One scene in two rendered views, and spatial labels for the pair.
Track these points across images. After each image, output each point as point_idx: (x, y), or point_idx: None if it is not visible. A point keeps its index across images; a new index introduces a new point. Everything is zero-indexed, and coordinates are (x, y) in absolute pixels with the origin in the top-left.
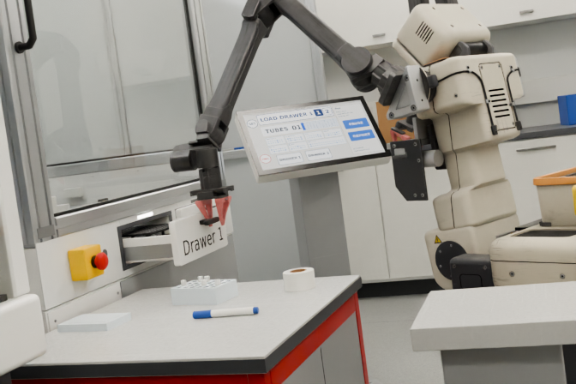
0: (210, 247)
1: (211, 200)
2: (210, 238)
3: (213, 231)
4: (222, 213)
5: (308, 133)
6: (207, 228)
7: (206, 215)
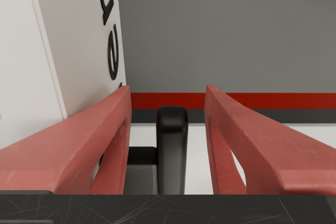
0: (118, 37)
1: (72, 184)
2: (112, 46)
3: (99, 0)
4: (236, 171)
5: None
6: (102, 86)
7: (122, 188)
